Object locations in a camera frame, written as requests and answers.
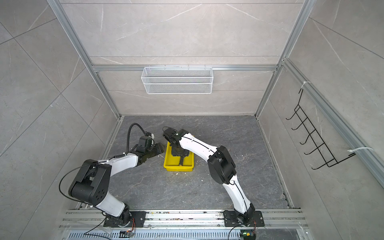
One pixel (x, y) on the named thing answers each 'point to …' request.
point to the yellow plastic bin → (172, 163)
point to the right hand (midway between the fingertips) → (179, 152)
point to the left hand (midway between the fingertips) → (162, 144)
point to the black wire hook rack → (329, 161)
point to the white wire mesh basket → (176, 80)
